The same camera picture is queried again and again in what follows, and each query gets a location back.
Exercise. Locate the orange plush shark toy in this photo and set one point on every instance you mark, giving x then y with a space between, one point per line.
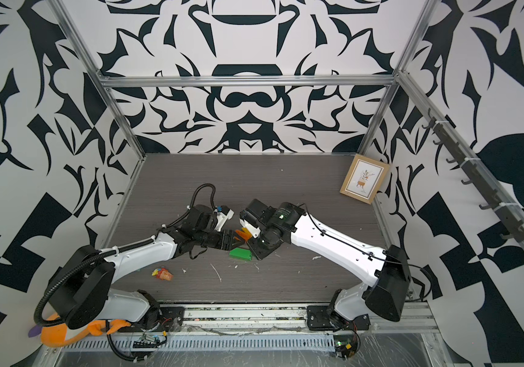
62 336

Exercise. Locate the small ice cream toy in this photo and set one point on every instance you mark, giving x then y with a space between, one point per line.
162 274

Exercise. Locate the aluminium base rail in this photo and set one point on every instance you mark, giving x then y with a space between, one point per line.
230 319

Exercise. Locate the white cable duct strip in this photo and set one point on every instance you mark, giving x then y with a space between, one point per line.
216 343

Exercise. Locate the orange long lego brick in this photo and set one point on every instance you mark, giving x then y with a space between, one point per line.
244 234

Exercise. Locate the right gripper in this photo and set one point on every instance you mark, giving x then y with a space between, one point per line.
257 251

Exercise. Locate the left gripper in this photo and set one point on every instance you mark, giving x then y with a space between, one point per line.
229 243

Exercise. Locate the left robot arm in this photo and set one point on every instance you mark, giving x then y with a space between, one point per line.
81 292

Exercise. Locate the wall hook rack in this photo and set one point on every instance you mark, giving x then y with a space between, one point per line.
478 175

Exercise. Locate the wooden picture frame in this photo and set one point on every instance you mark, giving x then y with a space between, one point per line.
364 178

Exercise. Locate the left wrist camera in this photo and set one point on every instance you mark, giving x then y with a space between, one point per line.
223 214

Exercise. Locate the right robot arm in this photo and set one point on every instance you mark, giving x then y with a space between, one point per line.
384 274

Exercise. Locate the dark green long lego brick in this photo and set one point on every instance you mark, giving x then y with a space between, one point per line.
241 254

